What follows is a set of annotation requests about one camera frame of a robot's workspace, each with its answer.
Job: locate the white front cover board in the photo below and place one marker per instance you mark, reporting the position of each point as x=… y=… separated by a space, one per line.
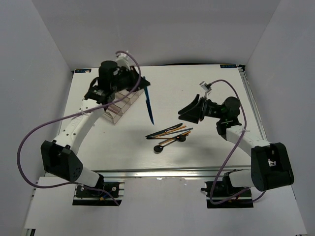
x=166 y=207

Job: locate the orange black chopstick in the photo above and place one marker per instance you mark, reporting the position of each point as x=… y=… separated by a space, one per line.
x=170 y=131

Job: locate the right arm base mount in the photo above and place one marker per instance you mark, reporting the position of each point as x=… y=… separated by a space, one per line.
x=219 y=194

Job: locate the black spoon right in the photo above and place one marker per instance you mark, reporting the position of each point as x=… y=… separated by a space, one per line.
x=181 y=137

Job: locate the black knife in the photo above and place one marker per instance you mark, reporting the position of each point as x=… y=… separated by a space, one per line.
x=167 y=129

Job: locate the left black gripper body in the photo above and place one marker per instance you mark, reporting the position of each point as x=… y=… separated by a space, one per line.
x=125 y=81

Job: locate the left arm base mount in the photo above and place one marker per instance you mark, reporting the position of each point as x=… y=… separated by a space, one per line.
x=85 y=197

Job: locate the blue table sticker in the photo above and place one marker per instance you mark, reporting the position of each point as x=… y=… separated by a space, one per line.
x=228 y=66
x=82 y=70

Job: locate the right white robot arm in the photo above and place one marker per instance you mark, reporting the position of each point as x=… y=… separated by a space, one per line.
x=270 y=164

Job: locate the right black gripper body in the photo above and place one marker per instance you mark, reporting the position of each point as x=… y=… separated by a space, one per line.
x=208 y=109

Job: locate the orange chopstick lower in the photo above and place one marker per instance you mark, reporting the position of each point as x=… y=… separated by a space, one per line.
x=169 y=139

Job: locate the clear compartment organizer tray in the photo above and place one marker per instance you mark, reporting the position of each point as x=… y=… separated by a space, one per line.
x=116 y=111

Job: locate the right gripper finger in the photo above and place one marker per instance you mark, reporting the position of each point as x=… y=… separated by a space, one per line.
x=190 y=105
x=193 y=117

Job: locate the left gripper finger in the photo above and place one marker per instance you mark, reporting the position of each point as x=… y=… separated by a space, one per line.
x=133 y=74
x=141 y=85

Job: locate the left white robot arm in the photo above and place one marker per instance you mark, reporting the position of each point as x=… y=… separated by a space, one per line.
x=59 y=156

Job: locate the black spoon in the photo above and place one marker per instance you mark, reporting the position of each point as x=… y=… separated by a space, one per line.
x=159 y=148
x=181 y=137

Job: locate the right blue table sticker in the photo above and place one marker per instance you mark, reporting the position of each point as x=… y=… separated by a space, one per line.
x=228 y=66

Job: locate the blue knife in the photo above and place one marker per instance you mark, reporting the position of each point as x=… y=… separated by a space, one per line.
x=148 y=104

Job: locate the black spoon left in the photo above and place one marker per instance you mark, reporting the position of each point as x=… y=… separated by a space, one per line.
x=159 y=148

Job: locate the left blue table sticker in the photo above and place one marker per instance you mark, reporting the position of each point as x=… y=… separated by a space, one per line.
x=82 y=70

